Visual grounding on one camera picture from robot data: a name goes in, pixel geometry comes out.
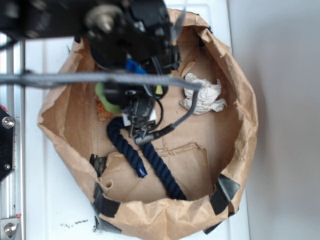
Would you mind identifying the crumpled white paper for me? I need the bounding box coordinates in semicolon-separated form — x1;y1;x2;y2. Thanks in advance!
184;73;227;115

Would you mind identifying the brown paper bag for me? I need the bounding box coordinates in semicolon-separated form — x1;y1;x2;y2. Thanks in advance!
38;12;259;240

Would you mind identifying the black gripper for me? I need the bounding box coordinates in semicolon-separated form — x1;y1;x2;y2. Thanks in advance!
103;81;160;140

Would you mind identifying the aluminium frame rail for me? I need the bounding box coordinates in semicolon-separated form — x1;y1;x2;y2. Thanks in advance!
0;32;26;240

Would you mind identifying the dark blue twisted rope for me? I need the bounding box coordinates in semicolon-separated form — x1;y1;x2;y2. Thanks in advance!
106;117;187;201

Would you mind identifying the grey braided cable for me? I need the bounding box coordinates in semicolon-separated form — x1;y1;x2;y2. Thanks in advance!
0;73;202;136

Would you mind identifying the black octagonal mount plate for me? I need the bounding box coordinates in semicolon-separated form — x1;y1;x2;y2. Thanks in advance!
0;105;15;183

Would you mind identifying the orange plastic seashell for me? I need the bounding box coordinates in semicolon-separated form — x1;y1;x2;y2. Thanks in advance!
95;99;112;123

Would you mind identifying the green plush animal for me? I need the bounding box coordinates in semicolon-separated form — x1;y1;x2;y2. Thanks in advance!
95;82;122;114

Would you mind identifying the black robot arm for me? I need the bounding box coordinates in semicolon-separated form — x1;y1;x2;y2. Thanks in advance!
0;0;186;145

